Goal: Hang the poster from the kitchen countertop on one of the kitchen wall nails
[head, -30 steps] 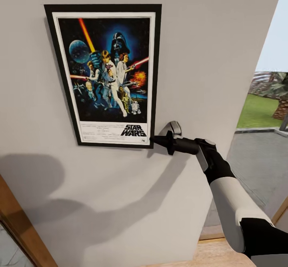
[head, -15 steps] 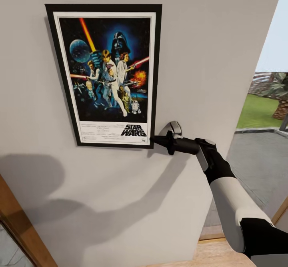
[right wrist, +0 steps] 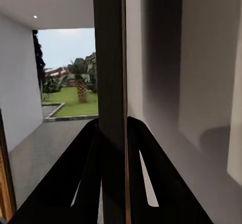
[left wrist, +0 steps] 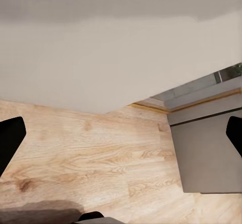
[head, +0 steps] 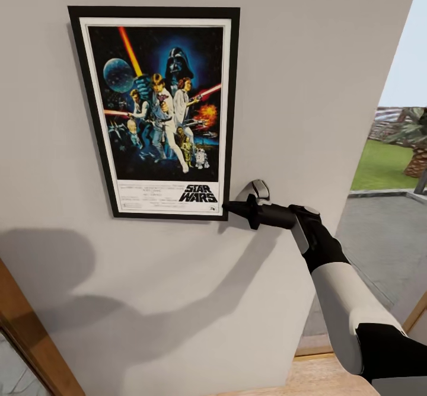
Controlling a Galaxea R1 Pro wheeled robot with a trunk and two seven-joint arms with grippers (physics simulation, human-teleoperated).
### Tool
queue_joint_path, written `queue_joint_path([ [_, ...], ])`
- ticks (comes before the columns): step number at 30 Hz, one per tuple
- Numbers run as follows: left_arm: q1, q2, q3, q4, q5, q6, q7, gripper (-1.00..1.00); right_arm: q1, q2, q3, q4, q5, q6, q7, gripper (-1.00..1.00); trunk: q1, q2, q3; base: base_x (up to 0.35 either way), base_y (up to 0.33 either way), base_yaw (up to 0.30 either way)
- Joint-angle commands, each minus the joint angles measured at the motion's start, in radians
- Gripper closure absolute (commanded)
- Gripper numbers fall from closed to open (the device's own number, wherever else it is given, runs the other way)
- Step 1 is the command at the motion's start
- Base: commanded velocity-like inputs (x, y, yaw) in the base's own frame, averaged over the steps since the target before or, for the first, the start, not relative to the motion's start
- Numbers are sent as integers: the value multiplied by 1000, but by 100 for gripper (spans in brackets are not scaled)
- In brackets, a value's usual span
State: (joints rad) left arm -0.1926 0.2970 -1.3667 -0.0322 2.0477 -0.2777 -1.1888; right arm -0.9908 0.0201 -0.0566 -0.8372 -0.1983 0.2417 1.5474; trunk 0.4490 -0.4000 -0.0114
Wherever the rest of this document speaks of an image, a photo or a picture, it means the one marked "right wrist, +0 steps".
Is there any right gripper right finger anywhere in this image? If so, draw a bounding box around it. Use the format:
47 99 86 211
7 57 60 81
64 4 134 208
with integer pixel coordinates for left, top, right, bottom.
127 116 214 224

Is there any poster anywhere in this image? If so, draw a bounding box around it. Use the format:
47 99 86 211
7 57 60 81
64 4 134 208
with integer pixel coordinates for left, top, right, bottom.
93 0 128 224

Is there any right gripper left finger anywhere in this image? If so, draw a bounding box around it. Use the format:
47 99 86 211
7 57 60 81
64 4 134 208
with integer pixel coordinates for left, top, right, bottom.
8 118 103 224

